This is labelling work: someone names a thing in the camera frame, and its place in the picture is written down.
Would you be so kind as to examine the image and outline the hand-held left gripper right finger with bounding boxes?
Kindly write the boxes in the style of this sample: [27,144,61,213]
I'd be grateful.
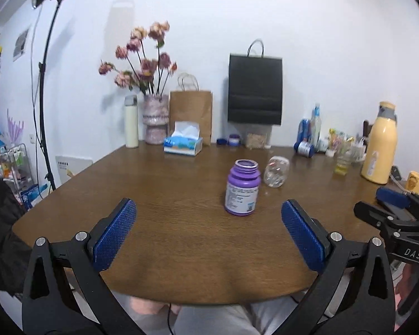
[276,199,396,335]

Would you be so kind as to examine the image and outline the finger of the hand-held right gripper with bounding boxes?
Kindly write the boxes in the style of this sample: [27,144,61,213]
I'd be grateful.
[354,200,406,233]
[376,186,413,210]

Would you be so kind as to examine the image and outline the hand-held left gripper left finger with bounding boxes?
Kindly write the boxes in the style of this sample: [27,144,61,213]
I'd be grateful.
[22,198,144,335]

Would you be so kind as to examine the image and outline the clear glass cup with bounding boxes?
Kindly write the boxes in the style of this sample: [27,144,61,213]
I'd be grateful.
[263,156,290,188]

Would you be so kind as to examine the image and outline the person's right hand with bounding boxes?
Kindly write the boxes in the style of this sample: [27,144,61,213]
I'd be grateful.
[395,263,419,308]

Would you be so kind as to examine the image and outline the yellow mug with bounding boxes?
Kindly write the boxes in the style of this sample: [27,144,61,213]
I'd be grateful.
[406,171,419,196]

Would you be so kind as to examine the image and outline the yellow thermos flask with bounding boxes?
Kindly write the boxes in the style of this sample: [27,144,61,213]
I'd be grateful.
[361,101,398,185]

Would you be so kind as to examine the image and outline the glass with yellow liquid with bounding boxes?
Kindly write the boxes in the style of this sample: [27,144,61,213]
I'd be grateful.
[334,143,352,175]

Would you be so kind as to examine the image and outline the purple plastic bottle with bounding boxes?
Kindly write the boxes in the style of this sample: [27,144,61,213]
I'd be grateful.
[224,159,260,216]

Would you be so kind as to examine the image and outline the pile of snack packets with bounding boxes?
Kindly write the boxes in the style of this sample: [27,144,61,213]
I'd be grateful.
[325,128,356,155]

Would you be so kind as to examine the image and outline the white desk calendar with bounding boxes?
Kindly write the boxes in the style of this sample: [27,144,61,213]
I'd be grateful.
[55,155,93,184]

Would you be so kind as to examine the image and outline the clear snack container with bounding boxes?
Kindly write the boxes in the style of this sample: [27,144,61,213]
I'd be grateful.
[245,130,268,149]

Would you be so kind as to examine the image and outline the white thermos bottle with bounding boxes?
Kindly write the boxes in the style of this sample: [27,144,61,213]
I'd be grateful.
[124,94,140,149]

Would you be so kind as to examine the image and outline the black cloth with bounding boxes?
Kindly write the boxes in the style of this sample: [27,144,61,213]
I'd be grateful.
[0,179,35,299]

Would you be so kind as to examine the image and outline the blue tissue box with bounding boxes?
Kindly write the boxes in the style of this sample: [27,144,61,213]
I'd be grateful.
[163,121,203,156]

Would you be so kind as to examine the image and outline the pink speckled vase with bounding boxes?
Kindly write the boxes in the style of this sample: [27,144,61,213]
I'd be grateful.
[142,94,170,145]

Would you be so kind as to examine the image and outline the person's legs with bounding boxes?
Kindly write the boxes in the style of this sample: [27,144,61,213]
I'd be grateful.
[110,288,339,335]

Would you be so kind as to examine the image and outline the brown paper bag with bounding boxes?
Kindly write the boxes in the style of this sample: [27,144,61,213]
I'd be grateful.
[169,73,213,146]

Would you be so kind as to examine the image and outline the black paper bag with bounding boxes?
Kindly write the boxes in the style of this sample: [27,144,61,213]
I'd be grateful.
[228,39,284,125]

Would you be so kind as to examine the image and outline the black light stand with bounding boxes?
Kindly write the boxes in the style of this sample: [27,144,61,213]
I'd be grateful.
[38,0,63,191]

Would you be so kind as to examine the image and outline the dried pink flowers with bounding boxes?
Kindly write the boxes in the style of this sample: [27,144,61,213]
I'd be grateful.
[98,20,178,96]

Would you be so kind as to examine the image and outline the black cable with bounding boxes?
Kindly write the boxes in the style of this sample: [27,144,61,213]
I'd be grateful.
[166,303,175,335]

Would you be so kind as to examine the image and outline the wire storage rack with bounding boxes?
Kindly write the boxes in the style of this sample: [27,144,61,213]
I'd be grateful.
[0,142,34,210]

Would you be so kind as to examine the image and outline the wall picture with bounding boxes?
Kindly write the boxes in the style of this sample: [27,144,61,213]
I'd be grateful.
[13,27,31,61]

